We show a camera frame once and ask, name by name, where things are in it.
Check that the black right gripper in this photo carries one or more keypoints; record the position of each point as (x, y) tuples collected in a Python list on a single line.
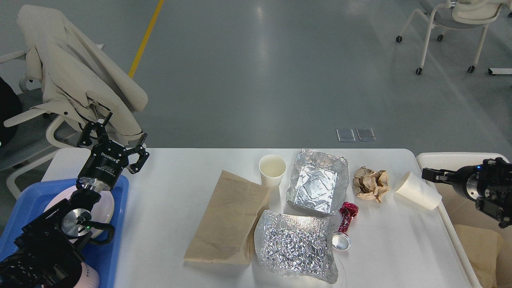
[(464, 180)]

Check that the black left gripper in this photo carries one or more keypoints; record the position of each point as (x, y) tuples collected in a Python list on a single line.
[(104, 164)]

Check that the white paper cup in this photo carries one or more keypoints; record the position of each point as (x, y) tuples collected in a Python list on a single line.
[(272, 168), (415, 189)]

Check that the pink plate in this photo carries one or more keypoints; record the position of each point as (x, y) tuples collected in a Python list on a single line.
[(101, 212)]

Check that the large brown paper sheet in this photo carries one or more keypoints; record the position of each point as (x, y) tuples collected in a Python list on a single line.
[(482, 247)]

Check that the aluminium foil tray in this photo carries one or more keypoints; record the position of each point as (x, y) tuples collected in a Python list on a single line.
[(318, 183)]

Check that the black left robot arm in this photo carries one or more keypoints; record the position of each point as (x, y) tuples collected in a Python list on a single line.
[(50, 247)]

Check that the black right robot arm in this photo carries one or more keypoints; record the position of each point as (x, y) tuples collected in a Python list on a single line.
[(488, 185)]

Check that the crumpled brown paper ball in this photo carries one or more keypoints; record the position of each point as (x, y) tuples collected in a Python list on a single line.
[(371, 185)]

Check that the beige jacket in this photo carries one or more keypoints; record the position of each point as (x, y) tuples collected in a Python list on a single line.
[(79, 81)]

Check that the clear floor plate right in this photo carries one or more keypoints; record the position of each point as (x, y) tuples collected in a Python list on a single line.
[(366, 134)]

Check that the clear floor plate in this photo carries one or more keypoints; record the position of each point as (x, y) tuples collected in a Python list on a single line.
[(366, 134), (346, 135)]

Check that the white office chair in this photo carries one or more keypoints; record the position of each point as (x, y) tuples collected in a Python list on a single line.
[(40, 134)]

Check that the cream plastic bin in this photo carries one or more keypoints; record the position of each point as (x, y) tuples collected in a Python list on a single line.
[(458, 210)]

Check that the clear floor plate left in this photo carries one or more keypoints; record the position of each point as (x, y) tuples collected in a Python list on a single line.
[(346, 135)]

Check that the blue plastic tray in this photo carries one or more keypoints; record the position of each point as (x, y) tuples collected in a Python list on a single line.
[(32, 203)]

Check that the person in dark clothes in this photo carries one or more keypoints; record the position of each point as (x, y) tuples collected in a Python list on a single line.
[(10, 106)]

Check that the red foil wrapped glass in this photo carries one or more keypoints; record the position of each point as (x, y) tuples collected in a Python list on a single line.
[(340, 238)]

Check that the white table leg base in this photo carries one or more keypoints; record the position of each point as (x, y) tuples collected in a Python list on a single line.
[(499, 71)]

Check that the white chair with castors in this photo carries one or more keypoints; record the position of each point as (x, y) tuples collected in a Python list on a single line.
[(455, 15)]

